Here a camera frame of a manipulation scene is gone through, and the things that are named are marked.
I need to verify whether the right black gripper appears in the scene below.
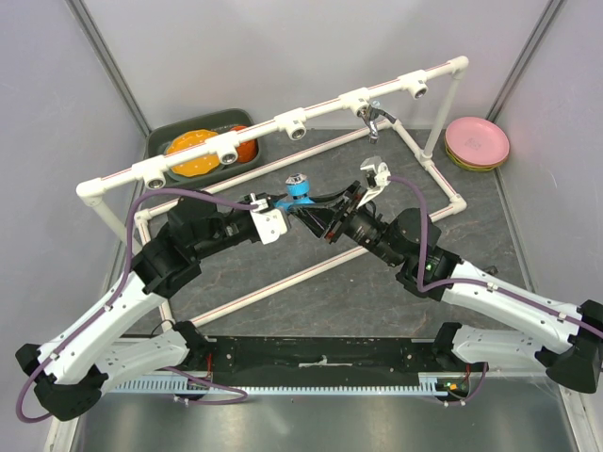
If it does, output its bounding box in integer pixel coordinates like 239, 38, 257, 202
288, 180, 403, 267

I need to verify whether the blue plastic faucet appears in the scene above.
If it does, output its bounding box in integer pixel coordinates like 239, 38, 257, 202
285, 173, 312, 212

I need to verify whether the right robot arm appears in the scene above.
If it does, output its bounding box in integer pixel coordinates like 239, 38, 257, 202
289, 182, 602, 394

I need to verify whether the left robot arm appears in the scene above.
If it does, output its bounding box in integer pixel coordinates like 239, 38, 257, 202
15, 188, 288, 424

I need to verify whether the orange red cup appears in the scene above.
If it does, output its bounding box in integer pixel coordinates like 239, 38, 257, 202
236, 139, 258, 164

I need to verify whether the dark grey stone mat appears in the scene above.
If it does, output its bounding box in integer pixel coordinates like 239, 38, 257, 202
171, 130, 525, 338

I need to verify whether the chrome metal faucet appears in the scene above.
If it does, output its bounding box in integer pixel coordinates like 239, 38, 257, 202
357, 100, 397, 144

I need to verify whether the orange dotted plate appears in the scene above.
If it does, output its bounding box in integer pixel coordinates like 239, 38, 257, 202
165, 129, 220, 178

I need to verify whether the dark green plastic tray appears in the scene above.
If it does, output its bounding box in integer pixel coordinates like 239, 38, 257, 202
146, 108, 265, 188

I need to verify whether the yellow green plate stack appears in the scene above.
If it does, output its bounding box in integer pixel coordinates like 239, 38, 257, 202
445, 142, 508, 172

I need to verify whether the pink plate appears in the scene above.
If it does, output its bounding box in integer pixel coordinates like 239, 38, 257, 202
445, 117, 510, 168

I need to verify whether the dark metal faucet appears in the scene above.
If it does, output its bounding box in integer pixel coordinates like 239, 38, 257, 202
483, 266, 498, 276

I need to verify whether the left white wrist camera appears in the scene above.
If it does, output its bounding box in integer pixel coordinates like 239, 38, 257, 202
253, 224, 289, 245

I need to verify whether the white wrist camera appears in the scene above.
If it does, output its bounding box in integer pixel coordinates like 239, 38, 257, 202
253, 224, 289, 245
358, 155, 391, 207

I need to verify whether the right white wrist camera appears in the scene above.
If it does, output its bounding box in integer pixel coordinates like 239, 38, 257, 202
358, 155, 391, 207

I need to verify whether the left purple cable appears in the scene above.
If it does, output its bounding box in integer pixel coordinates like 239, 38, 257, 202
15, 187, 260, 425

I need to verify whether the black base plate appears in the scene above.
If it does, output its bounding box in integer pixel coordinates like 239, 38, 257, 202
198, 336, 444, 388

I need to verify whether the white PVC pipe frame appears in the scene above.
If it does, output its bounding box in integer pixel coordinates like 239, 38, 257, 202
76, 56, 469, 326

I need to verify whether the grey slotted cable duct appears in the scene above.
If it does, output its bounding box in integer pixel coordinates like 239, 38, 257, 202
111, 373, 469, 396

